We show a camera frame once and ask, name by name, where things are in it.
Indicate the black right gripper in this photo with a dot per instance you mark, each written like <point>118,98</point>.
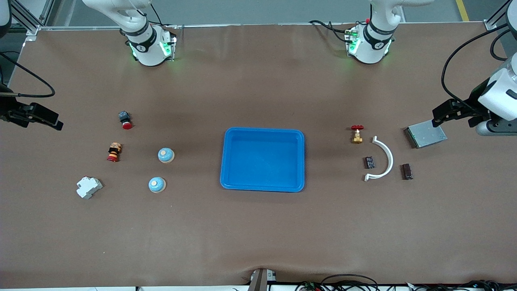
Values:
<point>9,110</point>

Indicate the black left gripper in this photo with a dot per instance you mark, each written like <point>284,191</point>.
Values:
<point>471,106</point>

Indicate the maroon electrolytic capacitor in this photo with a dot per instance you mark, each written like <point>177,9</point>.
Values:
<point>407,171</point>

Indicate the black electrolytic capacitor white marks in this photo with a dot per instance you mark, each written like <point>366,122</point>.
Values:
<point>369,162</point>

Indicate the blue dome desk bell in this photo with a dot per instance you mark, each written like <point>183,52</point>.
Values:
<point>156,185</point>
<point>166,155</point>

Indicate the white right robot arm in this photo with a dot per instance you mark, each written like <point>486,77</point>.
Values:
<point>147,48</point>

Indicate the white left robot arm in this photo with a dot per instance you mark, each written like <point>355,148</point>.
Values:
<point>371,48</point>

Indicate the blue plastic tray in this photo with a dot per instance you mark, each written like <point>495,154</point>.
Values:
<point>262,161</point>

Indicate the grey metal box module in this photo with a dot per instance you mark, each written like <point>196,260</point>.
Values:
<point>426,137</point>

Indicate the red button orange black body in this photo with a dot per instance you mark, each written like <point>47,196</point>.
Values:
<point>114,152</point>

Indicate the red button black base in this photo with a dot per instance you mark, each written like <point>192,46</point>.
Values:
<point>126,121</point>

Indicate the white circuit breaker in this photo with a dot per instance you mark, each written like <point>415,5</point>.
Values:
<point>89,187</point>

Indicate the table cover mat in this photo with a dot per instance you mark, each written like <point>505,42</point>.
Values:
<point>258,234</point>

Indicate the white curved plastic bracket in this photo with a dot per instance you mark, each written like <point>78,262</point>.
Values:
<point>391,159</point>

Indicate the aluminium frame corner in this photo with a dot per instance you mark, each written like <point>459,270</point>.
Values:
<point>30,25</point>
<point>490,25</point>

